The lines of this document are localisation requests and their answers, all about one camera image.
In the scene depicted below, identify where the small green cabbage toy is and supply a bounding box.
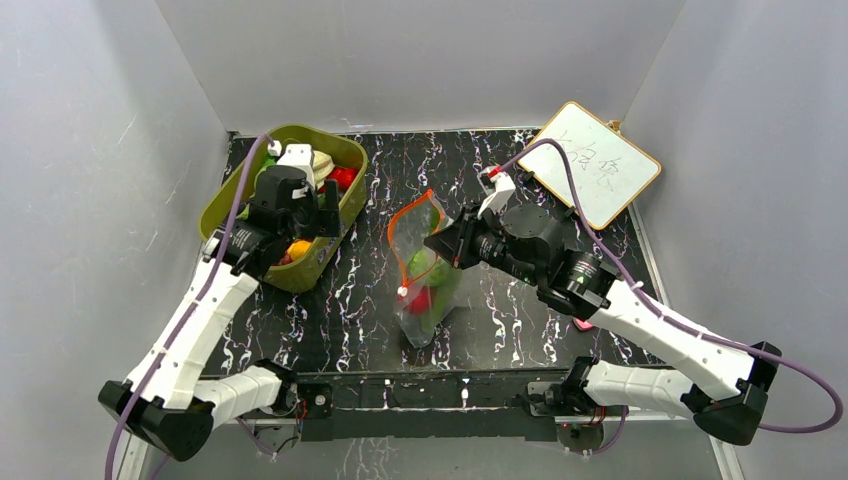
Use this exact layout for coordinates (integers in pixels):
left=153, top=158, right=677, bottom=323
left=407, top=247, right=452, bottom=287

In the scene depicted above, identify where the clear zip top bag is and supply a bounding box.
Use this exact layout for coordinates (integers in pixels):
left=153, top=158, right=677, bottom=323
left=387, top=189, right=462, bottom=349

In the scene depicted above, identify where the red apple toy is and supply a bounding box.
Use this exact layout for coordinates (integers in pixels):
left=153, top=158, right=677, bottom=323
left=404, top=286, right=434, bottom=315

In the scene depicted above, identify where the green lettuce leaf toy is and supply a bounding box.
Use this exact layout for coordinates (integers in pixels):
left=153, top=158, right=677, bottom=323
left=420, top=266, right=463, bottom=333

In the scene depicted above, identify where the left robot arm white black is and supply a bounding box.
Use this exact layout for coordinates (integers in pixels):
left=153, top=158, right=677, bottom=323
left=98, top=165, right=341, bottom=461

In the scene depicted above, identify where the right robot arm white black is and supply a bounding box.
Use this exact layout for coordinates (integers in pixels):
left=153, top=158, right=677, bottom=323
left=423, top=205, right=777, bottom=446

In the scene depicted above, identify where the orange fruit toy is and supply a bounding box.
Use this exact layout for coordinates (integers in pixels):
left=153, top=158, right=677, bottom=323
left=285, top=240, right=312, bottom=262

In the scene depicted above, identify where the red pepper toy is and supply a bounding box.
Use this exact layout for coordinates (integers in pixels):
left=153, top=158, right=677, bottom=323
left=327, top=166, right=359, bottom=194

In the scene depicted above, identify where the pale napa cabbage toy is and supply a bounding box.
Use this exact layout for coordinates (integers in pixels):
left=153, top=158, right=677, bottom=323
left=312, top=150, right=335, bottom=189

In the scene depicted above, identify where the olive green plastic bin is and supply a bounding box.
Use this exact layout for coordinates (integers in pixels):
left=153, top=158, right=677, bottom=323
left=197, top=124, right=367, bottom=293

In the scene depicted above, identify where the pink eraser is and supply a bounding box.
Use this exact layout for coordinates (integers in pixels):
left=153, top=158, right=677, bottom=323
left=572, top=318, right=595, bottom=332

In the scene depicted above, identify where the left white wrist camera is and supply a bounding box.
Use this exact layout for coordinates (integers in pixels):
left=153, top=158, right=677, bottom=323
left=267, top=140, right=316, bottom=187

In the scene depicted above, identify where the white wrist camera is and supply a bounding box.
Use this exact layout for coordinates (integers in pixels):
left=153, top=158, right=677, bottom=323
left=267, top=140, right=316, bottom=187
left=477, top=166, right=516, bottom=219

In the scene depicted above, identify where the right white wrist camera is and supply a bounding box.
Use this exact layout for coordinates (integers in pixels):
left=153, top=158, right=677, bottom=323
left=477, top=166, right=516, bottom=219

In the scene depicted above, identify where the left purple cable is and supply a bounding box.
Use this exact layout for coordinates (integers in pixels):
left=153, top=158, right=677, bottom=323
left=103, top=132, right=274, bottom=480

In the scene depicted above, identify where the purple cable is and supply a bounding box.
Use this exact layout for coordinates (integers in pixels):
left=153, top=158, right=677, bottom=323
left=493, top=137, right=845, bottom=435
left=103, top=132, right=274, bottom=480

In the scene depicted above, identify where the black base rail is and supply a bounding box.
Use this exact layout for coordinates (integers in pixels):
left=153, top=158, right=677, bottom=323
left=135, top=366, right=670, bottom=444

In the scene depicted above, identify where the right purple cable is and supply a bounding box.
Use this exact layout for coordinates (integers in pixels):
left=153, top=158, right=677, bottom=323
left=493, top=137, right=845, bottom=435

